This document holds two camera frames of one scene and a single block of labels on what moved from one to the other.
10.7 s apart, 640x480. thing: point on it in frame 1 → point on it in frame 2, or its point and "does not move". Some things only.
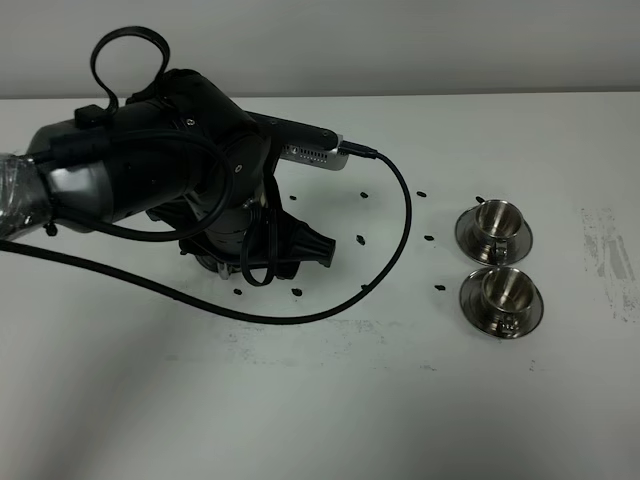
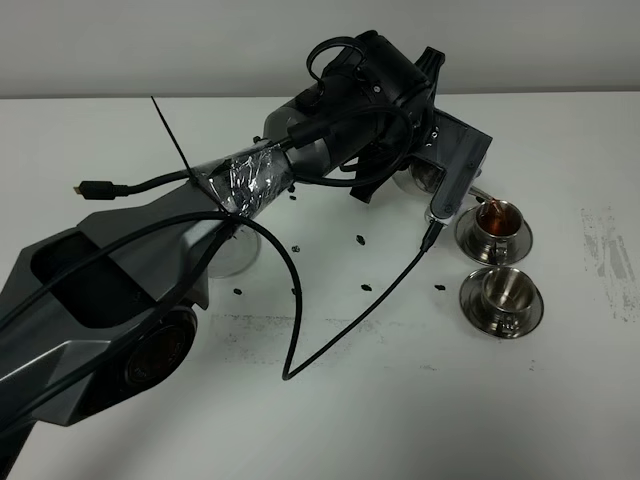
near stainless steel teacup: [507, 296] does not move
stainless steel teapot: [218, 266] → [423, 177]
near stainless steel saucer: [472, 304] does not move
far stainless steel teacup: [498, 223] does not move
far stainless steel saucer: [466, 233] does not move
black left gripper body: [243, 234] → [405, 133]
